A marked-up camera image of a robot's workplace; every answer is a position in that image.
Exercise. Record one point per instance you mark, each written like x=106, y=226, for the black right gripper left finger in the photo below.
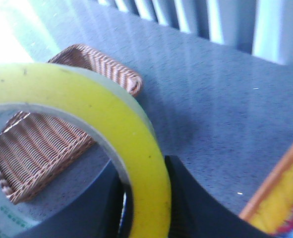
x=96, y=213

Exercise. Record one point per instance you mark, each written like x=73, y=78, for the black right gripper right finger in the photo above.
x=197, y=214

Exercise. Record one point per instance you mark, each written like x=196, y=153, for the yellow packing tape roll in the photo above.
x=109, y=114

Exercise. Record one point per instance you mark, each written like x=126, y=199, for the yellow plastic basket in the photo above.
x=272, y=203

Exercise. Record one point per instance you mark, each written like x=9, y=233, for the brown wicker basket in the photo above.
x=35, y=148

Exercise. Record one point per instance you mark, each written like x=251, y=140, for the white pleated curtain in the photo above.
x=263, y=28

